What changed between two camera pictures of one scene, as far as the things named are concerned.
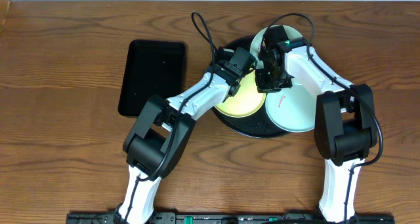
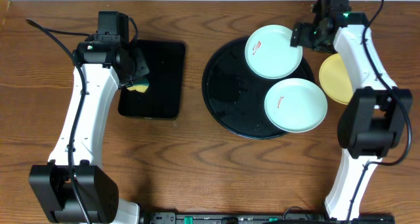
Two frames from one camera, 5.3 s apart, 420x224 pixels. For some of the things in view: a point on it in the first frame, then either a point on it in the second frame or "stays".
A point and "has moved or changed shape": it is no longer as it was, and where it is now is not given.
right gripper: x=264 y=87 -> x=299 y=37
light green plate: x=292 y=109 stays
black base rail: x=230 y=218 stays
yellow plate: x=249 y=101 has moved or changed shape
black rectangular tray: x=151 y=67 stays
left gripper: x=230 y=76 -> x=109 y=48
